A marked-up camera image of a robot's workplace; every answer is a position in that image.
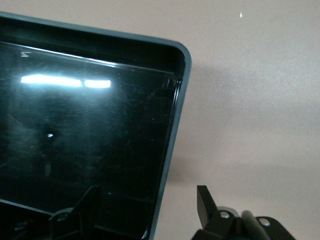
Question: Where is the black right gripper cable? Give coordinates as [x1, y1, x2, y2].
[241, 209, 267, 240]

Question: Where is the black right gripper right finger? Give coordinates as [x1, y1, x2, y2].
[191, 184, 242, 240]

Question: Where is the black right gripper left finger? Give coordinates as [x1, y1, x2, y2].
[48, 185, 102, 240]

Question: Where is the black plastic box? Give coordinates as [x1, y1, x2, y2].
[0, 11, 192, 240]

